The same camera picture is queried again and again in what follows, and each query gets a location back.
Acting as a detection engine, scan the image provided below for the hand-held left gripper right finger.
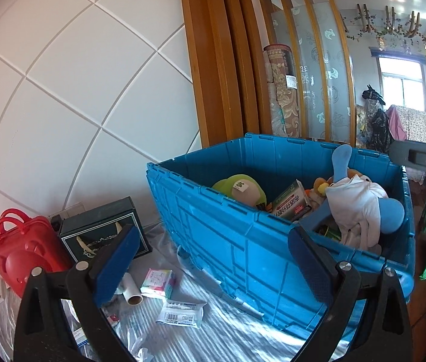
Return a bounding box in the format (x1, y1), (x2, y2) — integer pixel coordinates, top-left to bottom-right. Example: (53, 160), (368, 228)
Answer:
(287, 226), (411, 362)

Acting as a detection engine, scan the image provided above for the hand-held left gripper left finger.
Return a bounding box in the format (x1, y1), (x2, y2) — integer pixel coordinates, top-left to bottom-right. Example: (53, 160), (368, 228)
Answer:
(13, 224), (142, 362)

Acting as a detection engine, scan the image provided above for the pink and green tissue pack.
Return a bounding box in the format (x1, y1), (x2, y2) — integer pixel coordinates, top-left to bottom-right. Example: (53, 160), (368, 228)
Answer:
(140, 269), (178, 300)

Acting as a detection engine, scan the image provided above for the blue plastic crate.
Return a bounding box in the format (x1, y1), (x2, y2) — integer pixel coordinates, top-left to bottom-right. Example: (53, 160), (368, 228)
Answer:
(146, 133), (416, 342)

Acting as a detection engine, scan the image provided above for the white wipes packet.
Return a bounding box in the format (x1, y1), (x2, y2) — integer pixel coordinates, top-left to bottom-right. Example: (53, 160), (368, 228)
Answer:
(156, 299), (208, 329)

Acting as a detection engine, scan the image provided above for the floral blanket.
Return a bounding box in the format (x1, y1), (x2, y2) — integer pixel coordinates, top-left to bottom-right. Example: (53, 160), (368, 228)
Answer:
(386, 105), (426, 148)

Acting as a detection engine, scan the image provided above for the pink cloth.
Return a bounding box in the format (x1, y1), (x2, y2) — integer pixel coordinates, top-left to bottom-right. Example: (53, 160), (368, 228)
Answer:
(386, 106), (407, 142)

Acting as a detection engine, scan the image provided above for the dark green gift box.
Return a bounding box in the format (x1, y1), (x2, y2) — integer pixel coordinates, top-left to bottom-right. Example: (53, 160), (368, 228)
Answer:
(58, 196), (153, 265)

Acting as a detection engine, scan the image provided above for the coat stand with dark bags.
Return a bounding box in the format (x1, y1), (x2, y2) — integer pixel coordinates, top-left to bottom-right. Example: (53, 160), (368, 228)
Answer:
(361, 85), (392, 155)

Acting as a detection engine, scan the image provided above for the blue plush toy white shirt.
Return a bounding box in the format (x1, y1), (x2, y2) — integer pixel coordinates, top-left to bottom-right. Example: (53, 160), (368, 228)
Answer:
(299, 144), (405, 249)

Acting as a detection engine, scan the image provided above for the window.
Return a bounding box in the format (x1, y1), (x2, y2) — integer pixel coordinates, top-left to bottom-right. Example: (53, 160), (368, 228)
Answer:
(369, 47), (426, 112)

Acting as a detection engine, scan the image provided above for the orange and yellow plush toy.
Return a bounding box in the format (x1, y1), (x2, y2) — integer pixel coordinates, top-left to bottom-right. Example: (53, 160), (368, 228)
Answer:
(303, 175), (328, 206)

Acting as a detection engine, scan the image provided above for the small white and blue box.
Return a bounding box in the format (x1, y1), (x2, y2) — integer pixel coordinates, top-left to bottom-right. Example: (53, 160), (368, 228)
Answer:
(71, 328), (89, 348)

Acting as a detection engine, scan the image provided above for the red bear-shaped plastic case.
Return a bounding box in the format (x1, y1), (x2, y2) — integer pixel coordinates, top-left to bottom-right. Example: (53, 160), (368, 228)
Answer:
(0, 208), (74, 298)

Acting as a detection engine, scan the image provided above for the green plush toy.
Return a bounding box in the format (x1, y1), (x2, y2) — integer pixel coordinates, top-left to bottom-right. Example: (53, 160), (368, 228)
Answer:
(212, 174), (267, 208)

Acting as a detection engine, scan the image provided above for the wooden frosted glass partition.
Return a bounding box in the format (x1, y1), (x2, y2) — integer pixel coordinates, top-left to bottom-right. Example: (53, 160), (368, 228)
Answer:
(254, 0), (357, 148)

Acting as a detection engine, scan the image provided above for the hanging vine ceiling decoration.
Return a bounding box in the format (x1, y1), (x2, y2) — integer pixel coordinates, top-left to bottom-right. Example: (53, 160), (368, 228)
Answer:
(343, 4), (426, 61)

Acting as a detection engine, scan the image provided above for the rolled patterned carpet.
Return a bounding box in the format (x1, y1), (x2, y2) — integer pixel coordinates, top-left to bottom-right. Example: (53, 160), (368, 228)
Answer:
(263, 44), (304, 138)

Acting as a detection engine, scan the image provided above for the wall socket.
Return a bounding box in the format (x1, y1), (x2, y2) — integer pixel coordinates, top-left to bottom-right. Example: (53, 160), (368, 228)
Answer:
(49, 203), (85, 227)

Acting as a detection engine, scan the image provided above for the wooden door frame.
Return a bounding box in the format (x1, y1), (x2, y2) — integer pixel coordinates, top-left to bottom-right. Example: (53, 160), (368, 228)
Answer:
(178, 0), (262, 148)

